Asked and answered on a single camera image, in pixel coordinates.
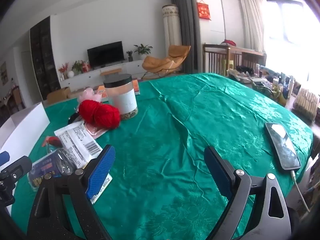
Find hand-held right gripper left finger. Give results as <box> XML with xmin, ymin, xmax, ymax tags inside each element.
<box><xmin>27</xmin><ymin>144</ymin><xmax>116</xmax><ymax>240</ymax></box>

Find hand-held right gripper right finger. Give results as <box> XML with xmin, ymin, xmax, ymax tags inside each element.
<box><xmin>204</xmin><ymin>146</ymin><xmax>292</xmax><ymax>240</ymax></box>

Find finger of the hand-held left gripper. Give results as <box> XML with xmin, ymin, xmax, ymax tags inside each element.
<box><xmin>0</xmin><ymin>156</ymin><xmax>33</xmax><ymax>208</ymax></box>
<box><xmin>0</xmin><ymin>151</ymin><xmax>10</xmax><ymax>167</ymax></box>

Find pink mesh bath pouf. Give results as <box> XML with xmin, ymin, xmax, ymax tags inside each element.
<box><xmin>77</xmin><ymin>87</ymin><xmax>107</xmax><ymax>104</ymax></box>

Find blue print clear packet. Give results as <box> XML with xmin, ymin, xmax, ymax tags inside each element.
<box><xmin>27</xmin><ymin>147</ymin><xmax>85</xmax><ymax>192</ymax></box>

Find white cardboard box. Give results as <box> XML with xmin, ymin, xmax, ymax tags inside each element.
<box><xmin>0</xmin><ymin>102</ymin><xmax>50</xmax><ymax>155</ymax></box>

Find white barcode packet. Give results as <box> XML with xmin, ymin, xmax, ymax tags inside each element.
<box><xmin>54</xmin><ymin>121</ymin><xmax>102</xmax><ymax>168</ymax></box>

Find pink floral bagged cloth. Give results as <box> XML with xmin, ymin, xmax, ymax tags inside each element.
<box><xmin>84</xmin><ymin>123</ymin><xmax>108</xmax><ymax>138</ymax></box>

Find small red packet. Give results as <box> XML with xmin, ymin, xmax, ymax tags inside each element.
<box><xmin>42</xmin><ymin>135</ymin><xmax>63</xmax><ymax>148</ymax></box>

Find red yarn ball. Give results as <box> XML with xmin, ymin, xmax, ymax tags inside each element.
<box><xmin>78</xmin><ymin>99</ymin><xmax>102</xmax><ymax>124</ymax></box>
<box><xmin>94</xmin><ymin>104</ymin><xmax>121</xmax><ymax>130</ymax></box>

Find green satin tablecloth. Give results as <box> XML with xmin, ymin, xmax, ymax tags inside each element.
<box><xmin>0</xmin><ymin>72</ymin><xmax>314</xmax><ymax>240</ymax></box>

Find black smartphone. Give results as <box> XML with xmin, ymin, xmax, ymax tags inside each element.
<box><xmin>265</xmin><ymin>122</ymin><xmax>301</xmax><ymax>171</ymax></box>

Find clear jar with black lid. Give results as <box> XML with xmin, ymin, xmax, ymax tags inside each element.
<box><xmin>103</xmin><ymin>74</ymin><xmax>138</xmax><ymax>121</ymax></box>

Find orange striped paper packet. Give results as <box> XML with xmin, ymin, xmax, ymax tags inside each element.
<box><xmin>96</xmin><ymin>85</ymin><xmax>108</xmax><ymax>101</ymax></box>

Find brown cardboard box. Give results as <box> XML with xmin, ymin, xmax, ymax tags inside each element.
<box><xmin>47</xmin><ymin>87</ymin><xmax>72</xmax><ymax>104</ymax></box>

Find small wooden stool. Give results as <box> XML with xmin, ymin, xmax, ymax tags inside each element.
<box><xmin>100</xmin><ymin>69</ymin><xmax>122</xmax><ymax>78</ymax></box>

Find black display cabinet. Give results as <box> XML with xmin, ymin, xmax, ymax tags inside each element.
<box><xmin>30</xmin><ymin>16</ymin><xmax>60</xmax><ymax>100</ymax></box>

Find red flowers in vase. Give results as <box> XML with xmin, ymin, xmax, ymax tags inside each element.
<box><xmin>58</xmin><ymin>62</ymin><xmax>69</xmax><ymax>80</ymax></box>

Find pile of household clutter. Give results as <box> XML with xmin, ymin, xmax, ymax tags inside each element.
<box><xmin>226</xmin><ymin>64</ymin><xmax>320</xmax><ymax>123</ymax></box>

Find green plant with red ornaments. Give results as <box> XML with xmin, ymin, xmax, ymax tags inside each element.
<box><xmin>72</xmin><ymin>60</ymin><xmax>90</xmax><ymax>74</ymax></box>

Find dark wooden chair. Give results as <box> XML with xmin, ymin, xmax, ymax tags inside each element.
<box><xmin>202</xmin><ymin>44</ymin><xmax>230</xmax><ymax>75</ymax></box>

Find wooden slatted bench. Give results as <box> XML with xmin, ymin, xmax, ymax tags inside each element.
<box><xmin>226</xmin><ymin>46</ymin><xmax>267</xmax><ymax>77</ymax></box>

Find orange lounge chair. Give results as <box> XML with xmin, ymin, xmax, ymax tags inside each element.
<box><xmin>141</xmin><ymin>45</ymin><xmax>191</xmax><ymax>79</ymax></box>

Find large green potted plant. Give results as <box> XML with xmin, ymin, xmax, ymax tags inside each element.
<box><xmin>134</xmin><ymin>44</ymin><xmax>153</xmax><ymax>56</ymax></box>

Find grey curtain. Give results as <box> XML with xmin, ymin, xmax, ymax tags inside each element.
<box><xmin>171</xmin><ymin>0</ymin><xmax>198</xmax><ymax>74</ymax></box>

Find white tower air conditioner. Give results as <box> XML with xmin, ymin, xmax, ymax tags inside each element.
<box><xmin>162</xmin><ymin>4</ymin><xmax>182</xmax><ymax>58</ymax></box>

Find white curtain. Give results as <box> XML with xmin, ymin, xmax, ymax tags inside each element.
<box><xmin>239</xmin><ymin>0</ymin><xmax>267</xmax><ymax>53</ymax></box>

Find white charging cable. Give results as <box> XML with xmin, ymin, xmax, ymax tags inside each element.
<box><xmin>290</xmin><ymin>170</ymin><xmax>310</xmax><ymax>212</ymax></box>

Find framed wall picture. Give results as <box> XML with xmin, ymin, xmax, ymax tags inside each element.
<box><xmin>0</xmin><ymin>61</ymin><xmax>9</xmax><ymax>85</ymax></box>

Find red wall hanging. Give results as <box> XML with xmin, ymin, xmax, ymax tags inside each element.
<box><xmin>196</xmin><ymin>2</ymin><xmax>212</xmax><ymax>20</ymax></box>

